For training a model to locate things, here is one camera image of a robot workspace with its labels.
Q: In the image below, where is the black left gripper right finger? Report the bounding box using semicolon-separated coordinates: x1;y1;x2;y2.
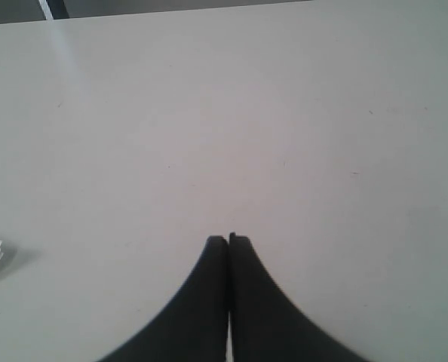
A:
228;233;365;361

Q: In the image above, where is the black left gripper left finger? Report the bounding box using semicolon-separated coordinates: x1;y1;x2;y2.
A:
102;236;229;362

